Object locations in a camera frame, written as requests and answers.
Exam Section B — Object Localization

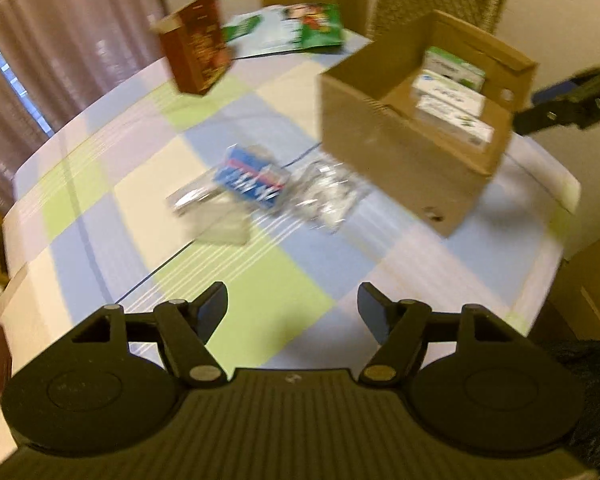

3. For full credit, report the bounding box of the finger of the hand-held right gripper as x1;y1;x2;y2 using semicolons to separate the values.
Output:
513;83;593;136

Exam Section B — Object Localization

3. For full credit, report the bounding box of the wooden cabinet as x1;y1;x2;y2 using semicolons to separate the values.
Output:
545;230;600;346

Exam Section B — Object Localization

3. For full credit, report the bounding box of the clear plastic bag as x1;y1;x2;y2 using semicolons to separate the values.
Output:
289;159;372;235

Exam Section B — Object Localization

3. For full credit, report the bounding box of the brown carton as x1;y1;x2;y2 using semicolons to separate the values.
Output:
149;0;237;96

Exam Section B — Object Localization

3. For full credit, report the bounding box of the green snack bag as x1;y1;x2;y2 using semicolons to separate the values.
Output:
280;2;345;54

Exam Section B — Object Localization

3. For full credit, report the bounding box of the open cardboard box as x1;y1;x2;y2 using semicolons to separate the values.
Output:
319;9;539;239

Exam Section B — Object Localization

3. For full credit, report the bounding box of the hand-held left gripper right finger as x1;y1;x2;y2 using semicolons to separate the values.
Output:
357;282;531;389

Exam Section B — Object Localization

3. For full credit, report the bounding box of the checked cloth desktop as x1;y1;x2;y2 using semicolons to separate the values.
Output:
2;29;582;397

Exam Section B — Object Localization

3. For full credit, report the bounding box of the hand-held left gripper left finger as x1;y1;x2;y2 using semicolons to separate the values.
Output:
72;282;229;389

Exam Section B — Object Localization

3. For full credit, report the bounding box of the blue and red packet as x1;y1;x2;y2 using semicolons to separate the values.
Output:
213;144;292;211

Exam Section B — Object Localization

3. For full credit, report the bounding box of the white and green carton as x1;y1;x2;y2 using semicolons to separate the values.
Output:
422;46;486;92
416;99;496;150
411;73;485;117

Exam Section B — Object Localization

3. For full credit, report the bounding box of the pale sheer curtain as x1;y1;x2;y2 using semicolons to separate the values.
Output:
0;0;170;211

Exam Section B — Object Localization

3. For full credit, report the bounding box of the white and green paper packet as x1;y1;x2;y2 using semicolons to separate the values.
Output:
223;6;306;59

